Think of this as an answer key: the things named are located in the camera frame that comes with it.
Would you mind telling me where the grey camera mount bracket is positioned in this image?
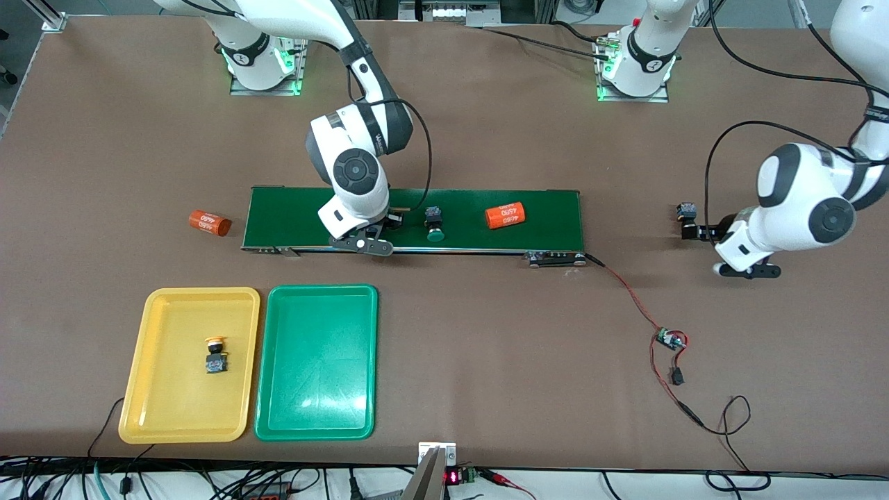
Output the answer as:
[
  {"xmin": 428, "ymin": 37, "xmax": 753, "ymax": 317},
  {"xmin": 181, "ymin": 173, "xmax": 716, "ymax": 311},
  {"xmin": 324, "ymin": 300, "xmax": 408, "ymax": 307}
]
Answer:
[{"xmin": 401, "ymin": 442, "xmax": 458, "ymax": 500}]

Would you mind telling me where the thin black looped cable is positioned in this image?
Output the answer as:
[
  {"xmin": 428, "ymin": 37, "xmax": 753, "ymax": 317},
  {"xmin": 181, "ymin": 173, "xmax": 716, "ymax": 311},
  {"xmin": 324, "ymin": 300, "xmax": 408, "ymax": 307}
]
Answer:
[{"xmin": 701, "ymin": 395, "xmax": 772, "ymax": 491}]

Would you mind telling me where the green conveyor belt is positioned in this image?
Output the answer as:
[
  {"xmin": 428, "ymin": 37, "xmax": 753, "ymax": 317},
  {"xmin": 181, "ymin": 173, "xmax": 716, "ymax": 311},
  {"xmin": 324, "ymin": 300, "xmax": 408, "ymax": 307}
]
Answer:
[{"xmin": 240, "ymin": 185, "xmax": 588, "ymax": 268}]

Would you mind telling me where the red clip lead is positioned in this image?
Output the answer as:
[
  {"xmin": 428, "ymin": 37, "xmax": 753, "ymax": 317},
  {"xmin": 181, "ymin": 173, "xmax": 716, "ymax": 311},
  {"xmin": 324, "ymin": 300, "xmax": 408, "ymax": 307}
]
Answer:
[{"xmin": 479, "ymin": 469, "xmax": 537, "ymax": 500}]

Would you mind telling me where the red and black conveyor cable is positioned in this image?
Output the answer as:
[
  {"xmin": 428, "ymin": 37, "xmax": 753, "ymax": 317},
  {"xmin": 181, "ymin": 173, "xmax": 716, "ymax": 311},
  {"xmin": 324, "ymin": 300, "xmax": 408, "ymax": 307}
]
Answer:
[{"xmin": 585, "ymin": 254, "xmax": 706, "ymax": 428}]

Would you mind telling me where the green plastic tray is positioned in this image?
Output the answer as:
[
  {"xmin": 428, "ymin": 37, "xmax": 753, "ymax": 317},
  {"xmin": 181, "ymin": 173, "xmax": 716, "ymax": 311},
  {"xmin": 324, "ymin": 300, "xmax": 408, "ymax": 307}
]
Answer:
[{"xmin": 254, "ymin": 284, "xmax": 379, "ymax": 442}]

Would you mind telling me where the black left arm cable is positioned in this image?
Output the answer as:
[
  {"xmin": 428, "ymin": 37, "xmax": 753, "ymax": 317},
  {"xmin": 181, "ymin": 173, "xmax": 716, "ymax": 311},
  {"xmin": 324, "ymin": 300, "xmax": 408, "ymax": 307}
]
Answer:
[{"xmin": 704, "ymin": 0, "xmax": 889, "ymax": 240}]

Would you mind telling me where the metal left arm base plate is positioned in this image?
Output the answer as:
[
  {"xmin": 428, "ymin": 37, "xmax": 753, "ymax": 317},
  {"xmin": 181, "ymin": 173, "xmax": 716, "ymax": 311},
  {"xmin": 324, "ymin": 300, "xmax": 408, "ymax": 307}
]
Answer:
[{"xmin": 596, "ymin": 38, "xmax": 670, "ymax": 103}]

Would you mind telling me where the orange cylindrical battery cell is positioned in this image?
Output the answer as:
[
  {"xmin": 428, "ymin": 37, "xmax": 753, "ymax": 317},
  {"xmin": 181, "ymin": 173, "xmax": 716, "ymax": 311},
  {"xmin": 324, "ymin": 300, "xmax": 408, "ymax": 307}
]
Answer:
[
  {"xmin": 485, "ymin": 202, "xmax": 526, "ymax": 230},
  {"xmin": 188, "ymin": 209, "xmax": 233, "ymax": 238}
]

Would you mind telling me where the aluminium frame profile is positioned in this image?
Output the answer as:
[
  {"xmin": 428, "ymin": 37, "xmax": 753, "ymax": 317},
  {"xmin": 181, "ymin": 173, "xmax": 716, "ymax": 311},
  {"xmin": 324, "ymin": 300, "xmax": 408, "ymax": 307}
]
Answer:
[{"xmin": 24, "ymin": 0, "xmax": 67, "ymax": 32}]

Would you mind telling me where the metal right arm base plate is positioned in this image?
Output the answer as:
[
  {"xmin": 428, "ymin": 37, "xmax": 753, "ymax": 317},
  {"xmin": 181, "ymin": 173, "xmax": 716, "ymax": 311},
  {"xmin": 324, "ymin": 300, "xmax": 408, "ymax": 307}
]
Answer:
[{"xmin": 229, "ymin": 21, "xmax": 310, "ymax": 97}]

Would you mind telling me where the black base power cable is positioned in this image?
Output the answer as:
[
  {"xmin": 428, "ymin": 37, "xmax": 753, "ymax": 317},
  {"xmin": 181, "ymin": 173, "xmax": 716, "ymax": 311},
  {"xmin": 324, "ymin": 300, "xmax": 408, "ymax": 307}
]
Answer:
[{"xmin": 479, "ymin": 21, "xmax": 612, "ymax": 60}]

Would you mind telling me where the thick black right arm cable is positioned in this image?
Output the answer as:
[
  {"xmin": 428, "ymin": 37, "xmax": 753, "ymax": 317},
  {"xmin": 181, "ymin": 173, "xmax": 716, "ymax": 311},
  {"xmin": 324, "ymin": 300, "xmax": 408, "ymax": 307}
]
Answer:
[{"xmin": 347, "ymin": 66, "xmax": 433, "ymax": 210}]

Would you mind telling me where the yellow plastic tray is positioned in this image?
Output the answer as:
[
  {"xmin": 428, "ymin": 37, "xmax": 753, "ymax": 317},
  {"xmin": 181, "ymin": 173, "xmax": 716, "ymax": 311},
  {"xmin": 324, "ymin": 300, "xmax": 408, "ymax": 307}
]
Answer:
[{"xmin": 118, "ymin": 287, "xmax": 261, "ymax": 444}]

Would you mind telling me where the grey control box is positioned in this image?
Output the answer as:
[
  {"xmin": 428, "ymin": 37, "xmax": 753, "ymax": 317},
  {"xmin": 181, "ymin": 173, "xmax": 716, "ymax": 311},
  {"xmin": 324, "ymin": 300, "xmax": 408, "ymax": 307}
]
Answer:
[{"xmin": 399, "ymin": 0, "xmax": 501, "ymax": 23}]

